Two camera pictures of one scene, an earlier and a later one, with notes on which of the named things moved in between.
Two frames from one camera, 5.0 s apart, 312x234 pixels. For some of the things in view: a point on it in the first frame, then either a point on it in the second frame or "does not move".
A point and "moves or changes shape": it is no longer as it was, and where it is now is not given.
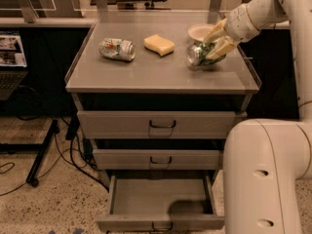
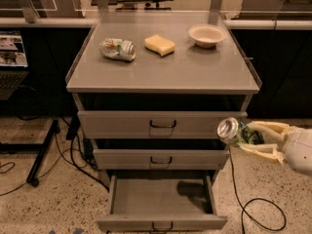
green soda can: x=197 y=54 moves or changes shape
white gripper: x=239 y=23 to x=299 y=150
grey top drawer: x=157 y=124 does not move
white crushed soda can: x=117 y=49 does not move
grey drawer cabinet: x=159 y=112 does not move
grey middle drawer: x=156 y=159 does not move
